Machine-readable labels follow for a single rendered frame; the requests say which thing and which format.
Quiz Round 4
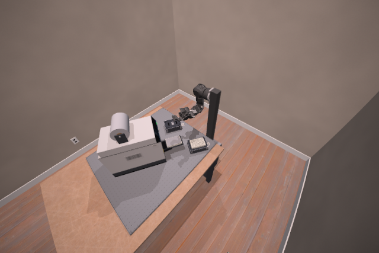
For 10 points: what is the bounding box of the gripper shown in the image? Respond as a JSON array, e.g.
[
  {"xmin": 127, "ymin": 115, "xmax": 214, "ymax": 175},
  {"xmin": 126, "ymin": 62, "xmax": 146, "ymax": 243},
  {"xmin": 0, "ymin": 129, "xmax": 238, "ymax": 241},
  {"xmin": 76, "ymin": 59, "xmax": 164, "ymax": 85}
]
[{"xmin": 172, "ymin": 107, "xmax": 191, "ymax": 121}]

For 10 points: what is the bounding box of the white roll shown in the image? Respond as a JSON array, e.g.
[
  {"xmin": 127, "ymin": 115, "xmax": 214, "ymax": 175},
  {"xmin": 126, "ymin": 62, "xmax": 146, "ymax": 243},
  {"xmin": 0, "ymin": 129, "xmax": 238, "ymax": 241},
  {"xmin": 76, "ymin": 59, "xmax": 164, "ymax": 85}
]
[{"xmin": 110, "ymin": 113, "xmax": 130, "ymax": 141}]

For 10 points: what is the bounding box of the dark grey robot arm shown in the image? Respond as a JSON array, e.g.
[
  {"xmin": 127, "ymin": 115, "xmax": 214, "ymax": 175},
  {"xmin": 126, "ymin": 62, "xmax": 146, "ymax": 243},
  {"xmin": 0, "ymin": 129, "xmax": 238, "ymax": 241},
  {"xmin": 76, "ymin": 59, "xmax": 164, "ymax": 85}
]
[{"xmin": 190, "ymin": 84, "xmax": 214, "ymax": 119}]

